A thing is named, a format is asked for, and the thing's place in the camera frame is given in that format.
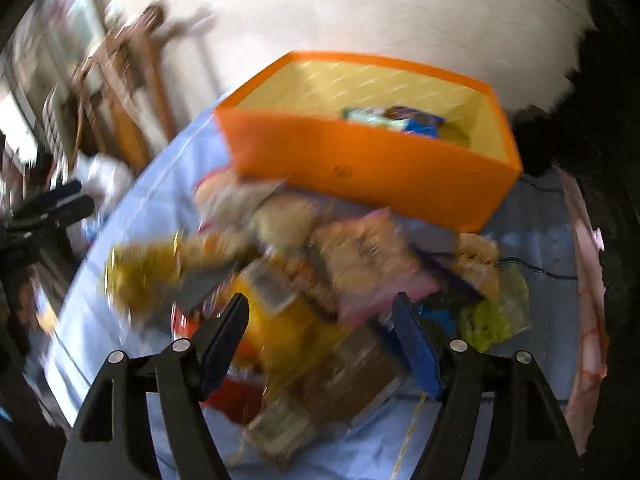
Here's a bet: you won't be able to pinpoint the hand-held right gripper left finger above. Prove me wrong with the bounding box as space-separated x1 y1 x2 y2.
57 292 250 480

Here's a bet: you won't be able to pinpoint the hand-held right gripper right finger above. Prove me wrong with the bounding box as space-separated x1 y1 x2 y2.
391 291 583 480

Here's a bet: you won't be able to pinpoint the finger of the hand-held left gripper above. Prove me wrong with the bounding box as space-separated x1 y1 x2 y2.
27 179 83 213
10 195 96 238

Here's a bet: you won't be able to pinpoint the green snack packet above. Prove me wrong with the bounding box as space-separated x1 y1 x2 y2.
457 262 532 353

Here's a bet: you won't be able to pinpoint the pile of mixed snack bags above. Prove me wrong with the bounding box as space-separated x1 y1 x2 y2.
105 165 506 466

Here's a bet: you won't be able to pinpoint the orange box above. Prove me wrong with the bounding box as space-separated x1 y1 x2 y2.
214 51 523 233

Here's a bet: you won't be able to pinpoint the blue striped bedsheet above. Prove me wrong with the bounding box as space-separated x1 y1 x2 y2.
42 95 581 480

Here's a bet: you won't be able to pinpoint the wooden chair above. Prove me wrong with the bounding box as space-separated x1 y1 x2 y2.
70 4 177 161

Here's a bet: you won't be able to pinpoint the pink patterned cloth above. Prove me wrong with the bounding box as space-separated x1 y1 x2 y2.
555 165 610 456

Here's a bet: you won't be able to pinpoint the blue snack packet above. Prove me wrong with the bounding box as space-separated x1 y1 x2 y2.
400 109 447 139

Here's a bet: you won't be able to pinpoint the snack packets inside box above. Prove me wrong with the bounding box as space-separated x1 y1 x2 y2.
342 106 408 133

